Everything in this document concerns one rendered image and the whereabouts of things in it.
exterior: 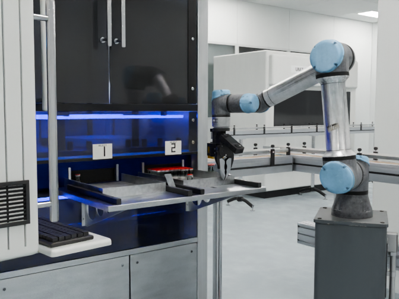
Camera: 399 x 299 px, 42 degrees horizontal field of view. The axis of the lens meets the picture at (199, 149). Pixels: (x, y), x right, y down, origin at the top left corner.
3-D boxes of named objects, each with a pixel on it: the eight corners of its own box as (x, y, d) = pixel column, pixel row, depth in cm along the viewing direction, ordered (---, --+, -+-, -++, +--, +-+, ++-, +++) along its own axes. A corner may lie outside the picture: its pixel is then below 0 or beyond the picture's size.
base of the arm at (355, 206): (372, 212, 202) (373, 187, 201) (372, 220, 188) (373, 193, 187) (332, 209, 207) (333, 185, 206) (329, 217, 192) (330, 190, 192)
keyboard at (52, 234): (-9, 225, 172) (-10, 217, 172) (31, 218, 182) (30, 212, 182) (50, 248, 144) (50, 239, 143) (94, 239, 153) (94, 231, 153)
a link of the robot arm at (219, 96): (225, 89, 204) (207, 89, 209) (225, 117, 205) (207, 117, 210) (235, 89, 211) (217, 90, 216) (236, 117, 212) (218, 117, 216)
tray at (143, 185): (63, 186, 207) (63, 178, 206) (122, 181, 222) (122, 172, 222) (103, 198, 180) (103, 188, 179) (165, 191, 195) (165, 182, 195)
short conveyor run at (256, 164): (196, 181, 248) (196, 149, 246) (177, 178, 260) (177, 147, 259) (294, 171, 289) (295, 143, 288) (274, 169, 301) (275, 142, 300)
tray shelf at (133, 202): (51, 192, 204) (51, 187, 204) (195, 178, 246) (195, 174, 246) (108, 212, 166) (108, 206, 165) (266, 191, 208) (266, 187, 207)
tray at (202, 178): (138, 180, 227) (138, 171, 226) (186, 175, 242) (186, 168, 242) (183, 189, 200) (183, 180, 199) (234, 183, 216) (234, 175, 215)
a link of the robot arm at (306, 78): (355, 40, 197) (251, 95, 223) (346, 37, 188) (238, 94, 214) (367, 67, 195) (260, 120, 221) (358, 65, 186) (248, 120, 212)
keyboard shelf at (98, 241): (-40, 235, 168) (-41, 228, 168) (40, 222, 187) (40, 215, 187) (24, 266, 136) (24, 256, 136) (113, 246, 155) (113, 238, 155)
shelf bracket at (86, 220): (81, 226, 203) (81, 193, 202) (88, 225, 205) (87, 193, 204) (123, 244, 177) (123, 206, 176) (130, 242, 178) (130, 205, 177)
